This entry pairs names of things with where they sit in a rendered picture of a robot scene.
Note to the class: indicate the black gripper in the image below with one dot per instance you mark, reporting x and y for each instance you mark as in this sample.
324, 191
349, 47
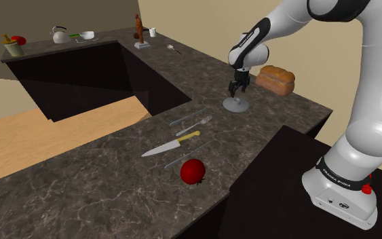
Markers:
242, 77

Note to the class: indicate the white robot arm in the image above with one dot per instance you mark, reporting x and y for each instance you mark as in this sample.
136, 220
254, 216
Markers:
372, 99

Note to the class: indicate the grey round lid with knob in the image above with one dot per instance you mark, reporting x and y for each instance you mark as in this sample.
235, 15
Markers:
236, 106

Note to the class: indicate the brown bread loaf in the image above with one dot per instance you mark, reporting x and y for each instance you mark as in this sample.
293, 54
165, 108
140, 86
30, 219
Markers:
275, 81

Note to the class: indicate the silver fork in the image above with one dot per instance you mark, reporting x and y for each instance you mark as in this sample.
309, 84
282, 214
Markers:
194, 125

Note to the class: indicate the grey table knife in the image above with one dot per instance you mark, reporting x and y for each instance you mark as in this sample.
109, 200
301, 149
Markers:
187, 155
187, 117

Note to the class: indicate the silver spoon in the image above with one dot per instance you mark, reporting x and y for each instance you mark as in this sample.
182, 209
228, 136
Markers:
170, 47

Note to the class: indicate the white cup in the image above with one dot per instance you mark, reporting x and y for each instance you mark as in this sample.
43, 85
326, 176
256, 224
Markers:
152, 32

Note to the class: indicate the dark robot stand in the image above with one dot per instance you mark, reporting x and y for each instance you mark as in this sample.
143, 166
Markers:
270, 195

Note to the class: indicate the brown wooden figure on base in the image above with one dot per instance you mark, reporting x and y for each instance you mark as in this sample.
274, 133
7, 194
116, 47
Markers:
139, 29

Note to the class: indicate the white bowl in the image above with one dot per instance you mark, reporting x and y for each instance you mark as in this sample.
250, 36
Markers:
86, 34

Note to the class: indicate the green stick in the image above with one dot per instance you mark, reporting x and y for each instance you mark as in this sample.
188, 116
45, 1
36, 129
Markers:
74, 35

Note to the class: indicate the olive soap dispenser, yellow pump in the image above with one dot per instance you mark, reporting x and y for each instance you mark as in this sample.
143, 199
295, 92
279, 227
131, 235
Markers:
13, 48

